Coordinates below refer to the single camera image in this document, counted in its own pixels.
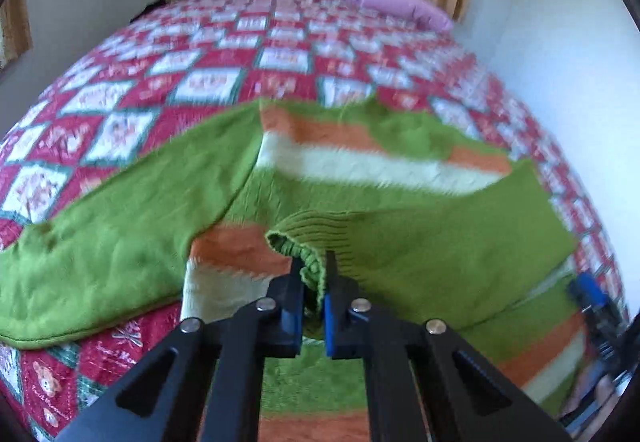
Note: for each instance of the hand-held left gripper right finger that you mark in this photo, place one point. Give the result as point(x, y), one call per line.
point(329, 327)

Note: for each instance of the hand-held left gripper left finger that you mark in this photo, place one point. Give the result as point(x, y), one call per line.
point(292, 322)

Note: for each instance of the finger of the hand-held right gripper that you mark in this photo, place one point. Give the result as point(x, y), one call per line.
point(590, 292)

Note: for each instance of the green striped knit sweater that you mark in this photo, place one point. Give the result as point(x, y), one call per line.
point(150, 222)

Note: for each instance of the red checked printed blanket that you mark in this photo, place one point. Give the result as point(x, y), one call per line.
point(210, 87)

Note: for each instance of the pink pillow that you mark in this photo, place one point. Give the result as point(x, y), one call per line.
point(395, 2)

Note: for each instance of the wooden furniture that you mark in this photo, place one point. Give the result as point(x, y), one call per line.
point(12, 27)

